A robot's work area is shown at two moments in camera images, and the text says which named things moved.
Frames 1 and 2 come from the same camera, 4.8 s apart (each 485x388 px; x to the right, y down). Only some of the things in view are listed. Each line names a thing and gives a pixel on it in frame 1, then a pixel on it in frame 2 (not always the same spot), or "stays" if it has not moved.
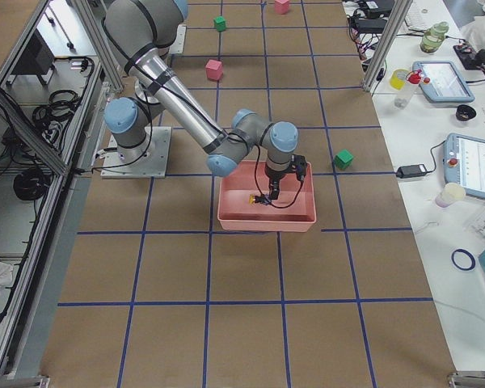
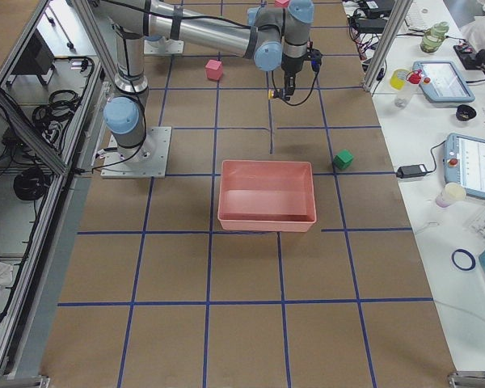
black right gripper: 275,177 -> 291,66
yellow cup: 398,78 stays
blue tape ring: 467,253 stays
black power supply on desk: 411,170 stays
